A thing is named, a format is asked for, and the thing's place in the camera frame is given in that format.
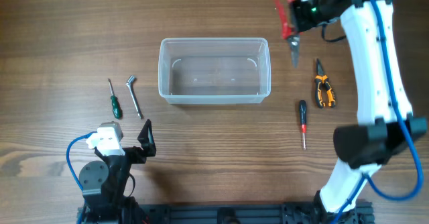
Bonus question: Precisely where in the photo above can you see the red handled snips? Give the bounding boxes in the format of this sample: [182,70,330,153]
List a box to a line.
[274,0,300,68]

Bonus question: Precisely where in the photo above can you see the green handled screwdriver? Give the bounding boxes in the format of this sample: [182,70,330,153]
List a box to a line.
[108,79,123,119]

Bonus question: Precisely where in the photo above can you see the silver socket wrench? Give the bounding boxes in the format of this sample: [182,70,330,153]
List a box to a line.
[125,75,143,119]

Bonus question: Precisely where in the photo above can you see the orange black pliers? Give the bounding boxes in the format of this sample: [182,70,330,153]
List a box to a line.
[314,58,336,109]

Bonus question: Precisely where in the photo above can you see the black red screwdriver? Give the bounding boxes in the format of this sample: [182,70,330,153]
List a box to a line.
[298,100,306,150]

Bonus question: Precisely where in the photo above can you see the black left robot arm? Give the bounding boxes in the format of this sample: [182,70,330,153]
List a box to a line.
[77,119,156,223]

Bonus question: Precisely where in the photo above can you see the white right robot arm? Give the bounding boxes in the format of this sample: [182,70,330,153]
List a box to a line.
[290,0,427,221]

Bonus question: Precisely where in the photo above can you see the clear plastic container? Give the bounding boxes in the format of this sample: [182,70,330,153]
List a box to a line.
[158,38,271,105]

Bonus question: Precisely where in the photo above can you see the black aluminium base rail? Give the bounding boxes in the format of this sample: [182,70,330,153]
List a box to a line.
[76,201,374,224]

